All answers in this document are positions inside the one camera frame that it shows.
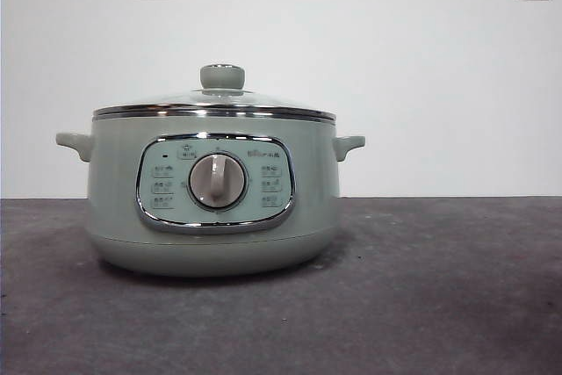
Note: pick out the pale green electric pot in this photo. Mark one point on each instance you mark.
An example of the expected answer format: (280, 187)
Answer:
(114, 182)

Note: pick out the glass lid with green knob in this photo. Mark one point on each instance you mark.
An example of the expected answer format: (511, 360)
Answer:
(221, 77)

